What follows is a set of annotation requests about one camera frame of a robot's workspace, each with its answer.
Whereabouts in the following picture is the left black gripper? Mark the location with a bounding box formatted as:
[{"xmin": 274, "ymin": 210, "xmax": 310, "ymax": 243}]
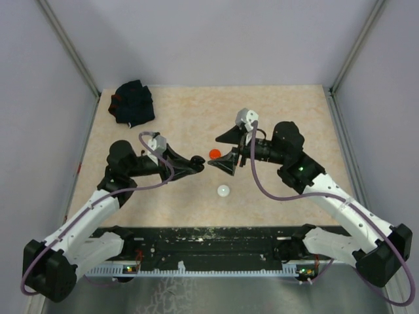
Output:
[{"xmin": 127, "ymin": 143, "xmax": 197, "ymax": 184}]

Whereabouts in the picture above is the white cable duct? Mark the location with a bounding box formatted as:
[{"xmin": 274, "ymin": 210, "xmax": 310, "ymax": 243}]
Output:
[{"xmin": 86, "ymin": 262, "xmax": 314, "ymax": 277}]

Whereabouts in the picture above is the right aluminium frame post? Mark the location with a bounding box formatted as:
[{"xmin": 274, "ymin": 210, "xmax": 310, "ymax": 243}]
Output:
[{"xmin": 329, "ymin": 0, "xmax": 388, "ymax": 97}]

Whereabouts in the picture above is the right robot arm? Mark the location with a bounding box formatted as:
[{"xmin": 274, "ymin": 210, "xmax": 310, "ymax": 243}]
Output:
[{"xmin": 209, "ymin": 122, "xmax": 412, "ymax": 288}]

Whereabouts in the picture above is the white charging case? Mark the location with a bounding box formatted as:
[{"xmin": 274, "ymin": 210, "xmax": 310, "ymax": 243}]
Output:
[{"xmin": 217, "ymin": 184, "xmax": 230, "ymax": 198}]

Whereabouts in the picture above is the orange round charging case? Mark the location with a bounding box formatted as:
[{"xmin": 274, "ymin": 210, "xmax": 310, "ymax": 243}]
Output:
[{"xmin": 209, "ymin": 148, "xmax": 222, "ymax": 160}]

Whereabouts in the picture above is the dark crumpled cloth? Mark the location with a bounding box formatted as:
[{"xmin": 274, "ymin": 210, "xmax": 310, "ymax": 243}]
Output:
[{"xmin": 108, "ymin": 80, "xmax": 155, "ymax": 128}]

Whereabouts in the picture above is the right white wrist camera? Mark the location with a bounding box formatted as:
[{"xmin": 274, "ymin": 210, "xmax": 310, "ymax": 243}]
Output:
[{"xmin": 235, "ymin": 108, "xmax": 259, "ymax": 145}]

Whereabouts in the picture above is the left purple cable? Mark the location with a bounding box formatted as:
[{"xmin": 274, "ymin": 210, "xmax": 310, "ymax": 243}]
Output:
[{"xmin": 21, "ymin": 131, "xmax": 176, "ymax": 295}]

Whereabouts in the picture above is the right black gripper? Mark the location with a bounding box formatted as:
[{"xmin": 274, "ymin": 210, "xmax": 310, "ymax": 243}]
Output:
[{"xmin": 208, "ymin": 124, "xmax": 287, "ymax": 175}]

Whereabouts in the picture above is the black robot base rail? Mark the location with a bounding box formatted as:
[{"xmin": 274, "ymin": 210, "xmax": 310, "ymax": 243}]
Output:
[{"xmin": 84, "ymin": 224, "xmax": 331, "ymax": 272}]

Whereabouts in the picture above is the black round charging case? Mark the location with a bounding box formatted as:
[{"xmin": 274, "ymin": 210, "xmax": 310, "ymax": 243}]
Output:
[{"xmin": 190, "ymin": 155, "xmax": 206, "ymax": 173}]

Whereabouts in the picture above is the aluminium frame post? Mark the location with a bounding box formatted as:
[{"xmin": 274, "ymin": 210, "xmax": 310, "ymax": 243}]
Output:
[
  {"xmin": 329, "ymin": 0, "xmax": 388, "ymax": 97},
  {"xmin": 34, "ymin": 0, "xmax": 101, "ymax": 98}
]

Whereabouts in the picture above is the left aluminium frame post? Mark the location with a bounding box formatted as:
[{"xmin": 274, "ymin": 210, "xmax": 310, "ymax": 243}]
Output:
[{"xmin": 34, "ymin": 0, "xmax": 101, "ymax": 98}]

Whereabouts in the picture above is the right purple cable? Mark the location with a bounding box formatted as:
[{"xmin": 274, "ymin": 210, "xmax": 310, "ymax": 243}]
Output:
[{"xmin": 250, "ymin": 120, "xmax": 414, "ymax": 307}]

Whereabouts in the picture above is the purple cable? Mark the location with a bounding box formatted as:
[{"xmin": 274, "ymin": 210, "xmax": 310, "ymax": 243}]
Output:
[
  {"xmin": 250, "ymin": 120, "xmax": 414, "ymax": 307},
  {"xmin": 21, "ymin": 131, "xmax": 176, "ymax": 295}
]

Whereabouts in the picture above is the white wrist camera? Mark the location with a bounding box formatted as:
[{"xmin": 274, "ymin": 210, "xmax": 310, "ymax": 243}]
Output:
[
  {"xmin": 235, "ymin": 108, "xmax": 259, "ymax": 145},
  {"xmin": 147, "ymin": 135, "xmax": 167, "ymax": 164}
]

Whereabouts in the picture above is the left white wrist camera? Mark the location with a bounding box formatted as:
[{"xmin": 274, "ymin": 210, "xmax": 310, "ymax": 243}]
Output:
[{"xmin": 147, "ymin": 135, "xmax": 167, "ymax": 164}]

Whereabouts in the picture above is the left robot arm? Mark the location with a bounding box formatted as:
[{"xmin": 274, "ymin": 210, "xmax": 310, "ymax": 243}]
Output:
[{"xmin": 20, "ymin": 133, "xmax": 205, "ymax": 302}]

